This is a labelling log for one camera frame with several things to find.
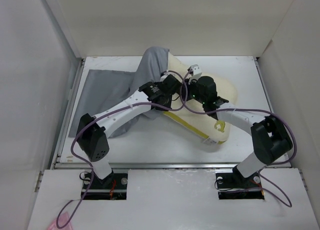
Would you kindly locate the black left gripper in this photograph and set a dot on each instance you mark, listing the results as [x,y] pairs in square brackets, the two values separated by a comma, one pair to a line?
[169,104]

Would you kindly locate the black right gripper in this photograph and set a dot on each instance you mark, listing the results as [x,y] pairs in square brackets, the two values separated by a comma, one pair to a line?
[187,86]

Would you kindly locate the cream and yellow pillow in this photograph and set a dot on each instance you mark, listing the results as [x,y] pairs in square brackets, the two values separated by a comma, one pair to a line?
[212,132]

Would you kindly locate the grey pillowcase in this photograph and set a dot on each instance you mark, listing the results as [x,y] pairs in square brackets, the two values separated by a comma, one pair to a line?
[104,89]

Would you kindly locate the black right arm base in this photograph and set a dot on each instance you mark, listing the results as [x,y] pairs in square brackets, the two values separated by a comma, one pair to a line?
[233,187]

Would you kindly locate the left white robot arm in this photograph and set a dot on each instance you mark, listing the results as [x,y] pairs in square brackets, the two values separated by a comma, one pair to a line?
[93,131]

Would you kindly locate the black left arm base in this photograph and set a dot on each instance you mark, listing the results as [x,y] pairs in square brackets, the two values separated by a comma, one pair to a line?
[116,189]

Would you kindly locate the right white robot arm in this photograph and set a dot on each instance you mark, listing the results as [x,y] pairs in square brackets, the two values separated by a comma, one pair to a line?
[270,139]

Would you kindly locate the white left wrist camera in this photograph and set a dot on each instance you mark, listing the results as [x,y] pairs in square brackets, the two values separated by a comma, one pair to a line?
[164,75]

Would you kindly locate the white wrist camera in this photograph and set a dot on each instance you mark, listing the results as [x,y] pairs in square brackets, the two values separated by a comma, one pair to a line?
[195,72]
[164,75]

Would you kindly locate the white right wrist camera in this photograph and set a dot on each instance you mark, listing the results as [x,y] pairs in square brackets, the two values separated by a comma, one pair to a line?
[195,72]

